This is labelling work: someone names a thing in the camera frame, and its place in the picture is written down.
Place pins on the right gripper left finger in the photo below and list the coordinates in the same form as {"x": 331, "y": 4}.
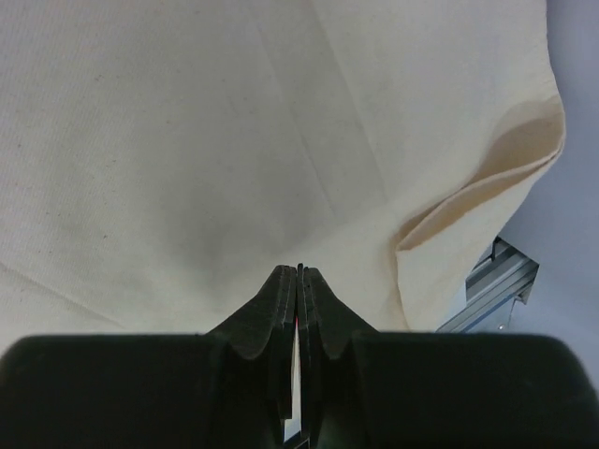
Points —
{"x": 256, "y": 383}

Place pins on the beige cloth surgical kit roll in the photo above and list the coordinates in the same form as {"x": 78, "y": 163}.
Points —
{"x": 160, "y": 158}

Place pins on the front aluminium rail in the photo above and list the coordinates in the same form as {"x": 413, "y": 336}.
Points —
{"x": 502, "y": 277}

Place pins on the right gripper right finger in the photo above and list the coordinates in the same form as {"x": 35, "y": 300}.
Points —
{"x": 331, "y": 410}

